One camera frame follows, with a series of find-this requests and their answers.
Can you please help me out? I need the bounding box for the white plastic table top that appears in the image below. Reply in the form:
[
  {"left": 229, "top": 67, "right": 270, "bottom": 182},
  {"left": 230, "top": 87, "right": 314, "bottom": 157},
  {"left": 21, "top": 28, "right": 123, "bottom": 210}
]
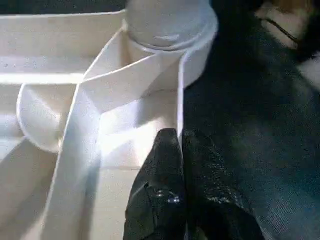
[{"left": 0, "top": 8, "right": 220, "bottom": 240}]

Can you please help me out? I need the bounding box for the black floor cable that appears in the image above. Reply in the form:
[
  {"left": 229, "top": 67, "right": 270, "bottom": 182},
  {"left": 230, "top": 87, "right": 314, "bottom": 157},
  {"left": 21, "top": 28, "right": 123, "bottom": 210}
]
[{"left": 259, "top": 17, "right": 300, "bottom": 45}]

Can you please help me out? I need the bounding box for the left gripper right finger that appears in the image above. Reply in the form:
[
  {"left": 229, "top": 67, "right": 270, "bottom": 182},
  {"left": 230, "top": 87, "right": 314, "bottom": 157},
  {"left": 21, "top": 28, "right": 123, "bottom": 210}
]
[{"left": 183, "top": 129, "right": 261, "bottom": 240}]

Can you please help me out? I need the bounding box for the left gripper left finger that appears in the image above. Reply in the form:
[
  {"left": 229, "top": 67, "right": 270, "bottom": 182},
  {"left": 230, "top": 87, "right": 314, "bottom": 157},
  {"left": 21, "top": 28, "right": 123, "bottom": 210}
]
[{"left": 122, "top": 128, "right": 187, "bottom": 240}]

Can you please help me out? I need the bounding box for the white plastic table leg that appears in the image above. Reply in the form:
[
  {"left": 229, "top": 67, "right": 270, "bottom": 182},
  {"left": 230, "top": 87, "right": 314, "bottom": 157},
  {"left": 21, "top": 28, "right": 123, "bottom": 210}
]
[{"left": 126, "top": 0, "right": 217, "bottom": 51}]

